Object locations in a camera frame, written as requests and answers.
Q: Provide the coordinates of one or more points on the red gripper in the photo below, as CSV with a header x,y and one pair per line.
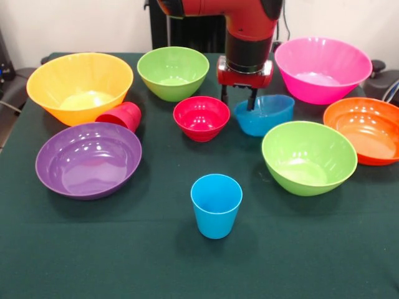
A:
x,y
244,78

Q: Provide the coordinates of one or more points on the blue bowl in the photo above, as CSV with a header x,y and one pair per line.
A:
x,y
271,120

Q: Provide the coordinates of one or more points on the pink bowl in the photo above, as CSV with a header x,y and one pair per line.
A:
x,y
324,62

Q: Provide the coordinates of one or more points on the red cup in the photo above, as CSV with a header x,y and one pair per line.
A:
x,y
124,115

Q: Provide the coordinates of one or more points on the blue cup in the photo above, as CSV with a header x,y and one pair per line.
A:
x,y
215,218

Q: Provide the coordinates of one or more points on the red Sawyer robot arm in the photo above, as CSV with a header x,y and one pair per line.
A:
x,y
249,28

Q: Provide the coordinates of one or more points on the red bowl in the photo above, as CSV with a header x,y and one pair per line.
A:
x,y
201,116

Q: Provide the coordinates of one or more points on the green bowl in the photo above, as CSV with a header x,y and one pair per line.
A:
x,y
308,155
173,67

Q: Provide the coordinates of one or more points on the orange bowl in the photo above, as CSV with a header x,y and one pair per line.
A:
x,y
364,124

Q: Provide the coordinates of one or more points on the black office chair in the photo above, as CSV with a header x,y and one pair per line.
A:
x,y
18,84
381,84

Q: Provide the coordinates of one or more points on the purple bowl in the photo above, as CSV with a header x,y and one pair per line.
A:
x,y
88,155

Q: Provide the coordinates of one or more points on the yellow bowl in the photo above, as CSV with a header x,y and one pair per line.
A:
x,y
78,74

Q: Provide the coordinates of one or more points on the dark green tablecloth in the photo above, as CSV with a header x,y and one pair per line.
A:
x,y
124,264

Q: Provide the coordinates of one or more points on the black computer box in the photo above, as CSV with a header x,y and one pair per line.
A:
x,y
6,62

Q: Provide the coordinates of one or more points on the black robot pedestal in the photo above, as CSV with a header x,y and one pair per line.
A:
x,y
193,34

